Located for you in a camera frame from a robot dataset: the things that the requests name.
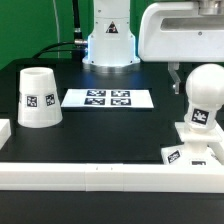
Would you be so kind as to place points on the white lamp shade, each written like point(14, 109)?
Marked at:
point(38, 106)

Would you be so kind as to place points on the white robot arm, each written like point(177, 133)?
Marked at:
point(111, 46)

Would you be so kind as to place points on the white front fence bar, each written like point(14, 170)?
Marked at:
point(111, 177)

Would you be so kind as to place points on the white right fence bar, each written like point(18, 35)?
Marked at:
point(218, 147)

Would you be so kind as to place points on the white lamp base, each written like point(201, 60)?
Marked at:
point(196, 149)

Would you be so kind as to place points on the white lamp bulb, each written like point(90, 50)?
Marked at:
point(205, 91)

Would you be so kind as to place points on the white left fence bar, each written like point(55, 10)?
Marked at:
point(5, 131)

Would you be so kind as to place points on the white fiducial marker sheet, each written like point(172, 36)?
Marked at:
point(108, 98)

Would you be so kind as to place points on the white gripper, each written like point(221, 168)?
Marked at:
point(175, 32)

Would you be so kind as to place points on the white fence bar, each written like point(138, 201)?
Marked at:
point(5, 131)
point(111, 177)
point(218, 147)

